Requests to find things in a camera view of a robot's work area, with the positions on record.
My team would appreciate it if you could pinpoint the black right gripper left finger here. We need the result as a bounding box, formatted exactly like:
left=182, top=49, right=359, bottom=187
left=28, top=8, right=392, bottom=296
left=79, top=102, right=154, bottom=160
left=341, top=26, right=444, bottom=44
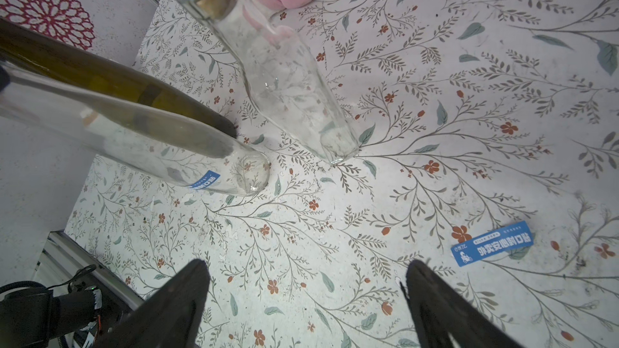
left=94, top=259, right=211, bottom=347

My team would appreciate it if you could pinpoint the clear plastic bottle blue label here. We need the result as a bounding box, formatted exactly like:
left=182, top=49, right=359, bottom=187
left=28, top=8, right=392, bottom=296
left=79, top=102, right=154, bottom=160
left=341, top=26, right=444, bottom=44
left=177, top=0, right=359, bottom=164

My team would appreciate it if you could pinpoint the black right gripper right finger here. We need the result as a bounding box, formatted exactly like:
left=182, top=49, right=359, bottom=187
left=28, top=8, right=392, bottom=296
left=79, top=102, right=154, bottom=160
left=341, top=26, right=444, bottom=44
left=401, top=259, right=520, bottom=347

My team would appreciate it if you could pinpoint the dark green wine bottle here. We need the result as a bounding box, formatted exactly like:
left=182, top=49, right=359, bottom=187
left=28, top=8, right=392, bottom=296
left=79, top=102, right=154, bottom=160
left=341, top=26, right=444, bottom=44
left=1, top=19, right=237, bottom=139

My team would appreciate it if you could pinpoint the clear tall glass bottle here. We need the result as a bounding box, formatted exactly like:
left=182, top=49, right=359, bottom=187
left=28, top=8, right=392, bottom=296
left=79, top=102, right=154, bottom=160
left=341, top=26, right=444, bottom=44
left=1, top=62, right=270, bottom=196

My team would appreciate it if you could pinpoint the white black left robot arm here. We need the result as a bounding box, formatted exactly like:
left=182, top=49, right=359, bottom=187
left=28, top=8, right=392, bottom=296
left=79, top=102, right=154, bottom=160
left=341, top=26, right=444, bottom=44
left=1, top=281, right=103, bottom=347

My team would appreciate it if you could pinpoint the blue peeled label sticker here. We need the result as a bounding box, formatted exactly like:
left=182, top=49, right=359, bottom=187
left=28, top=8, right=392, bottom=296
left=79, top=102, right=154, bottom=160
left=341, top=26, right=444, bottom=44
left=451, top=222, right=535, bottom=267

